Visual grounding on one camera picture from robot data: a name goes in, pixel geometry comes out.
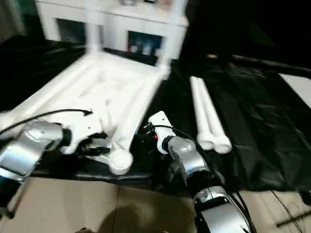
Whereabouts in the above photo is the white plastic table top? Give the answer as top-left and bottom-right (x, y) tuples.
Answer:
(0, 48), (171, 176)

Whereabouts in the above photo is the white plastic table leg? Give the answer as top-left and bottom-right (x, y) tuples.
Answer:
(157, 0), (189, 71)
(85, 0), (104, 56)
(189, 76), (214, 150)
(194, 77), (233, 153)

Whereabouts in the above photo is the black plastic mat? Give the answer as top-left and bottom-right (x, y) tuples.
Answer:
(0, 35), (311, 195)

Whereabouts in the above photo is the white cabinet with glass doors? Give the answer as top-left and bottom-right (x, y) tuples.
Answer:
(36, 0), (190, 66)

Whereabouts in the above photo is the dark cabinet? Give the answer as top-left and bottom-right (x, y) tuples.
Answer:
(184, 0), (311, 64)

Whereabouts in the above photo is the white board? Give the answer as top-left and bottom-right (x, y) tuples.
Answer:
(278, 72), (311, 109)

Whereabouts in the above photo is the black stand bar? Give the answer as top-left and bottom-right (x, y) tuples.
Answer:
(276, 210), (311, 228)

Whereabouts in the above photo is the black right camera cable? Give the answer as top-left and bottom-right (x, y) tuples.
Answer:
(152, 125), (256, 233)

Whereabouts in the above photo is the thin black floor cable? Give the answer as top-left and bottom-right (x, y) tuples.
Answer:
(271, 189), (311, 233)

